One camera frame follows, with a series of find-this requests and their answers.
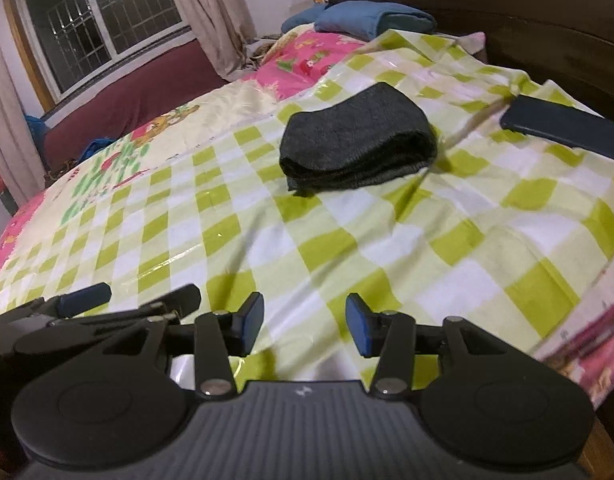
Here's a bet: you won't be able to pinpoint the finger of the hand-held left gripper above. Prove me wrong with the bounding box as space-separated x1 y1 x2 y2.
47 284 202 332
0 282 112 326

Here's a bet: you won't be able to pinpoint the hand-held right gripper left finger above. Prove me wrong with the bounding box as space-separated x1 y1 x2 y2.
100 291 265 401

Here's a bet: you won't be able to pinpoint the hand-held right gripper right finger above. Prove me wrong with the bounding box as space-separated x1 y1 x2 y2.
346 293 518 402

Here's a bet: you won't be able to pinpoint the dark grey checked pants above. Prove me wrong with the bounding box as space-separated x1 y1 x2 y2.
278 81 440 193

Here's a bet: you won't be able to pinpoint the green white checked plastic sheet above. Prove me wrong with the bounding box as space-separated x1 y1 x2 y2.
0 27 614 396

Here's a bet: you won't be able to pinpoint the dark patterned cloth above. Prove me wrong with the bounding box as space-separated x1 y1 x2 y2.
42 157 85 188

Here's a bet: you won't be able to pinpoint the blue garment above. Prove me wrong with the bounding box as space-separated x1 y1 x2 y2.
81 137 125 162

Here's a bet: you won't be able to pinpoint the beige curtain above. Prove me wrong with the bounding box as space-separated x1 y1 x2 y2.
0 47 48 206
162 0 258 81

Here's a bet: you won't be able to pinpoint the blue bag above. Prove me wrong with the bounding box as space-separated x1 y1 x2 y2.
24 114 50 147

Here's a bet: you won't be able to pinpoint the cartoon printed blanket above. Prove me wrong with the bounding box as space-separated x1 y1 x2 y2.
0 30 368 286

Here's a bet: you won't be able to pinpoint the maroon sofa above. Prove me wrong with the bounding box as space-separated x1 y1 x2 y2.
42 37 228 173

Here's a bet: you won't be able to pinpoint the pink patterned quilt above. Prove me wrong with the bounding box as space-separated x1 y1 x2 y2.
532 250 614 411

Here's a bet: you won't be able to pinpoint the patterned crumpled cloth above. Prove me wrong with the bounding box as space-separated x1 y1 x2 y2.
242 32 288 73

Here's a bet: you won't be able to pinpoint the barred window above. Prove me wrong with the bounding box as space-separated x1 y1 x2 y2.
2 0 193 111

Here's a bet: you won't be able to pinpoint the dark blue flat case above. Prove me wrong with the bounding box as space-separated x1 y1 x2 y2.
499 94 614 166

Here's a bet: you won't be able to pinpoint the pale pink cloth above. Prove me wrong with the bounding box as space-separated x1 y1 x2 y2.
459 32 488 63

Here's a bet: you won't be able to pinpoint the small blue pillow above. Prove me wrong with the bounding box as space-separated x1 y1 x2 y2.
281 6 328 34

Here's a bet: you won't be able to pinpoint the dark wooden headboard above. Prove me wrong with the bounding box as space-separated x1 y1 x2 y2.
324 0 614 121

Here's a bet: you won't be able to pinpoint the beige cord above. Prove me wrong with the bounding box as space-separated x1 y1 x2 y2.
434 95 518 173

